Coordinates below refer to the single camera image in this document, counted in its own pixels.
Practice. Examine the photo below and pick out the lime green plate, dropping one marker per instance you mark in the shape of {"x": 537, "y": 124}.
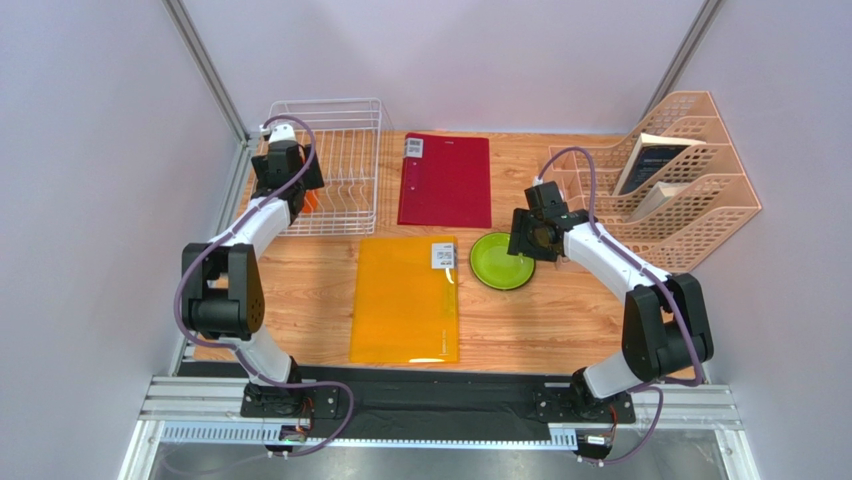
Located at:
{"x": 493, "y": 266}

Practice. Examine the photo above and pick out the orange plate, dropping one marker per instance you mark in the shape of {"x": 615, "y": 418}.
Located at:
{"x": 310, "y": 202}

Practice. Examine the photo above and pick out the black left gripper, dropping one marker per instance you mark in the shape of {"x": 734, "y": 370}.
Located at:
{"x": 313, "y": 177}

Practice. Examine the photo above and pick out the beige covered book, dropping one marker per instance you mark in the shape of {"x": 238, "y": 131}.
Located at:
{"x": 658, "y": 195}

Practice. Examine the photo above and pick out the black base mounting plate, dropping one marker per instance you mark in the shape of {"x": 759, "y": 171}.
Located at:
{"x": 399, "y": 404}

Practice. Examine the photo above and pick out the white wire dish rack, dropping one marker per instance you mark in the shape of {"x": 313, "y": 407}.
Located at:
{"x": 350, "y": 139}

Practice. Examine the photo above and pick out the dark covered book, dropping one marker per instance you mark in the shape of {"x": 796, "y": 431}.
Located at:
{"x": 646, "y": 163}

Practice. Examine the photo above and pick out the yellow plastic folder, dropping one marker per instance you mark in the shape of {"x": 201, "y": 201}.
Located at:
{"x": 406, "y": 304}

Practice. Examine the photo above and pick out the pink plastic file organizer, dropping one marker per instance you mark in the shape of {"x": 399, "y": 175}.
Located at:
{"x": 683, "y": 232}

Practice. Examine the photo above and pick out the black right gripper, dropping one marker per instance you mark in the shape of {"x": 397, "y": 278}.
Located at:
{"x": 522, "y": 235}

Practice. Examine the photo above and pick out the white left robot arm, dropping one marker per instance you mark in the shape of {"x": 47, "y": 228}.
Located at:
{"x": 219, "y": 302}

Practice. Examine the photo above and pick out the red plastic folder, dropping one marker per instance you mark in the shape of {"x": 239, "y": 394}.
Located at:
{"x": 445, "y": 181}

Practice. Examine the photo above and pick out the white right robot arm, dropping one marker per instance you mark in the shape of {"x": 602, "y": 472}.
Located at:
{"x": 665, "y": 327}

